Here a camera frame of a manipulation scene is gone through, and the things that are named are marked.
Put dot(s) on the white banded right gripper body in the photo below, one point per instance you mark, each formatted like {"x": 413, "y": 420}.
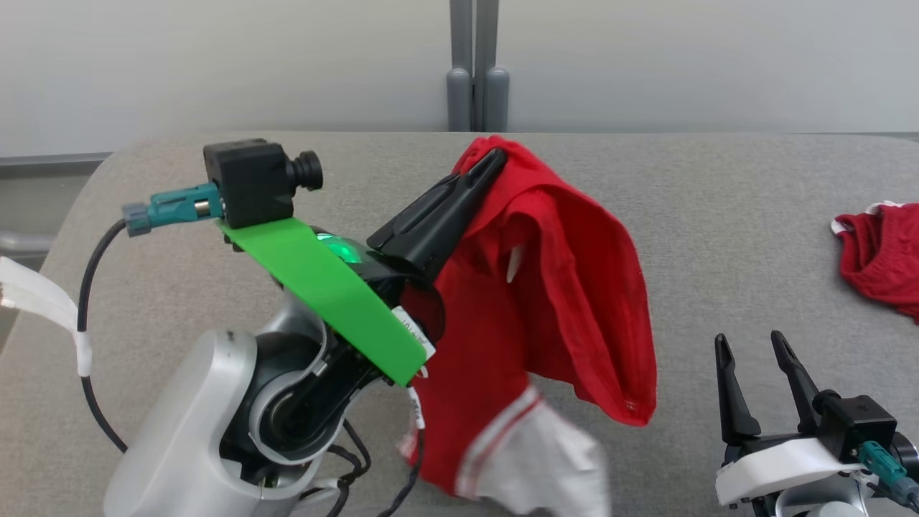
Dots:
{"x": 775, "y": 467}

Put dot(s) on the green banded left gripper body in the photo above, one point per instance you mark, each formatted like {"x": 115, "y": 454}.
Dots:
{"x": 323, "y": 287}

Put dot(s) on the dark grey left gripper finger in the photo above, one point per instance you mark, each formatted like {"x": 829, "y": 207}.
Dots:
{"x": 438, "y": 230}
{"x": 438, "y": 188}

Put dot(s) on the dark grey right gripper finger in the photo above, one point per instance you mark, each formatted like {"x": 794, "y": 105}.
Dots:
{"x": 797, "y": 373}
{"x": 734, "y": 402}

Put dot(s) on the red white basketball jersey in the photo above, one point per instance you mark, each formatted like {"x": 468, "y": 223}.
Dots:
{"x": 546, "y": 287}

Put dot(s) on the red white basketball shorts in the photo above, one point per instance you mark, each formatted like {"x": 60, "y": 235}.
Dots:
{"x": 883, "y": 258}

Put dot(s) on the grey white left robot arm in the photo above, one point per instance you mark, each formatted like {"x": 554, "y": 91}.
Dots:
{"x": 187, "y": 431}

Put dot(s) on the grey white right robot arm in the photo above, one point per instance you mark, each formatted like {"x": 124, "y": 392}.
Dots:
{"x": 833, "y": 502}

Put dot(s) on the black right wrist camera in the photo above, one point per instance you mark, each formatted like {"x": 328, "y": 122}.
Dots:
{"x": 858, "y": 424}

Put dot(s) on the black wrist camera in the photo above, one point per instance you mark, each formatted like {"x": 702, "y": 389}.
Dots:
{"x": 858, "y": 424}
{"x": 251, "y": 179}

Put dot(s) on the grey partition post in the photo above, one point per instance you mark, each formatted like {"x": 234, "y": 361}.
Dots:
{"x": 459, "y": 86}
{"x": 495, "y": 93}

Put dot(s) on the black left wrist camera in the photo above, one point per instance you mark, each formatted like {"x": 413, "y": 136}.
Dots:
{"x": 251, "y": 179}

